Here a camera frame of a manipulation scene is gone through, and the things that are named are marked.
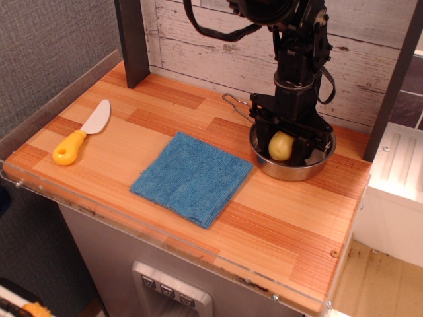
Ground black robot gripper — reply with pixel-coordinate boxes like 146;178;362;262
250;79;333;166

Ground yellow potato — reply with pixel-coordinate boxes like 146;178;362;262
268;131;295;161

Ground stainless steel pot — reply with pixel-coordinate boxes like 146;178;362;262
222;93;336;181

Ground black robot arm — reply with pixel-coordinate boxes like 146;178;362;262
183;1;336;166

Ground blue folded cloth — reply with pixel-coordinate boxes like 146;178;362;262
130;132;253;229

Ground white cabinet at right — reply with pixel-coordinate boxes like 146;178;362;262
353;123;422;266

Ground silver dispenser button panel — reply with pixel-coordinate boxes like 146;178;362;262
132;261;213;317

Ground grey toy kitchen cabinet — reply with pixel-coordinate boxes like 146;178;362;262
59;206;300;316

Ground orange fuzzy object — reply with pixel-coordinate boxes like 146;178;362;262
22;302;52;317

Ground dark right vertical post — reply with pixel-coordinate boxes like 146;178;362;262
362;0;422;162

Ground yellow handled toy knife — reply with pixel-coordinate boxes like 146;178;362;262
52;100;111;166

